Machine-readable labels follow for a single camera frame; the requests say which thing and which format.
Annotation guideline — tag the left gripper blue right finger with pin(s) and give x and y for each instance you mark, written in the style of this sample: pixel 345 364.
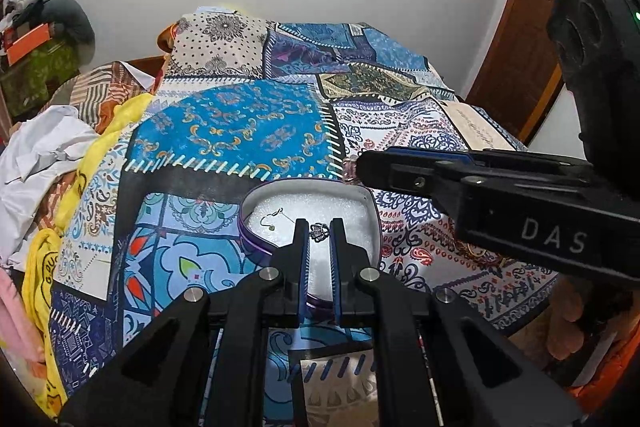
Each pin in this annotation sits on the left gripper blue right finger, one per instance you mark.
pixel 351 305

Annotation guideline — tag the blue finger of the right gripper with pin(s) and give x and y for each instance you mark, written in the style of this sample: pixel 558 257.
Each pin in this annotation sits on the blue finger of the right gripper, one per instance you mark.
pixel 375 170
pixel 420 157

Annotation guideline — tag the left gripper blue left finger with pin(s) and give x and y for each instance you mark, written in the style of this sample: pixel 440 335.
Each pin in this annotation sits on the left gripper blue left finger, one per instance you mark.
pixel 296 256

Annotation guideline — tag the silver hook earring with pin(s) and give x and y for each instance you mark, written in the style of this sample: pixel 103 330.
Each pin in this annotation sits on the silver hook earring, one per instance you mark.
pixel 276 220

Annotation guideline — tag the silver charm earring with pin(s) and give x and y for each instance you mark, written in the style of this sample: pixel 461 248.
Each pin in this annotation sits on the silver charm earring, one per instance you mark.
pixel 319 232

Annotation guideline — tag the purple heart-shaped jewelry box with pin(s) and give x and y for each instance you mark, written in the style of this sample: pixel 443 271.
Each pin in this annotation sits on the purple heart-shaped jewelry box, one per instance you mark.
pixel 315 200

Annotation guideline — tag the person's right hand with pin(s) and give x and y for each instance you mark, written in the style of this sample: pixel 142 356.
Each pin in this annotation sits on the person's right hand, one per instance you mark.
pixel 564 336

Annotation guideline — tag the brown wooden door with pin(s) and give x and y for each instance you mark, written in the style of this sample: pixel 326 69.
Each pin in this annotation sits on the brown wooden door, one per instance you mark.
pixel 520 77

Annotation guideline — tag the blue patchwork bedspread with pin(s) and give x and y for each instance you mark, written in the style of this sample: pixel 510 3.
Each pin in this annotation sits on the blue patchwork bedspread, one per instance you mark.
pixel 243 101

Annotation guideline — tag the yellow cloth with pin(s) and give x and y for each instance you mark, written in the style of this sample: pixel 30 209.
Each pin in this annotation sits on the yellow cloth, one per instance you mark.
pixel 43 252

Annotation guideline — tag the striped beige pillow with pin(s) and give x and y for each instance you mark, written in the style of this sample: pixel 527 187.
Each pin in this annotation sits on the striped beige pillow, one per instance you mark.
pixel 95 94

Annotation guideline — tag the white crumpled cloth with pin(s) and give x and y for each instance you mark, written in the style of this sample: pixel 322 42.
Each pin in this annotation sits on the white crumpled cloth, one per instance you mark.
pixel 39 152

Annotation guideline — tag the pink cloth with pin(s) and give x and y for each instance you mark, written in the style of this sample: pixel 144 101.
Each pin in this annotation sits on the pink cloth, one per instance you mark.
pixel 18 332

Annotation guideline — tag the green patterned covered stand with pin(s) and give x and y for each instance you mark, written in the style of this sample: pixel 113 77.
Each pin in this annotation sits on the green patterned covered stand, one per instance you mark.
pixel 30 83

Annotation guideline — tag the orange box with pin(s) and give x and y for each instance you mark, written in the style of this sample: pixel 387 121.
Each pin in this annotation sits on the orange box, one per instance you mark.
pixel 29 42

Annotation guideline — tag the pile of clothes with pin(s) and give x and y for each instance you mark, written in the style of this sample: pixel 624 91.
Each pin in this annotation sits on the pile of clothes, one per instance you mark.
pixel 65 18

